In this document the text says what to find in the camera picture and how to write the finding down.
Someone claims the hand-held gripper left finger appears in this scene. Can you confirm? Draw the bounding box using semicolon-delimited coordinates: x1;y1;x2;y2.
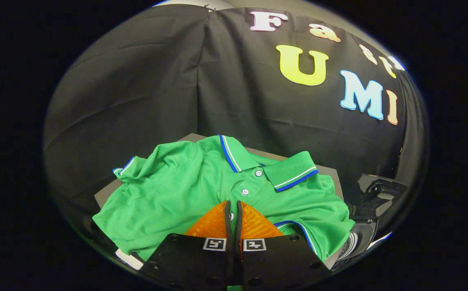
139;201;234;291

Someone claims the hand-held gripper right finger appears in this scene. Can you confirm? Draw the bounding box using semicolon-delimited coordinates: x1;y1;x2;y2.
236;201;331;291

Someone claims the green polo shirt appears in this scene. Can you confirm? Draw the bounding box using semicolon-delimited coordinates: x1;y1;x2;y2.
92;135;356;263

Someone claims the dark washing machine lid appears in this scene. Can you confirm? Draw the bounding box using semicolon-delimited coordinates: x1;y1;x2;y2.
345;174;408;221

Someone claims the dark cabinet with beige door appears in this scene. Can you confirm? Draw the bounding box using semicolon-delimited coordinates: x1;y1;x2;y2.
94;133;344;271

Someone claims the black backdrop cloth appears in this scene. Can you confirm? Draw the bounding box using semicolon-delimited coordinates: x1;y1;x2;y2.
44;4;428;243

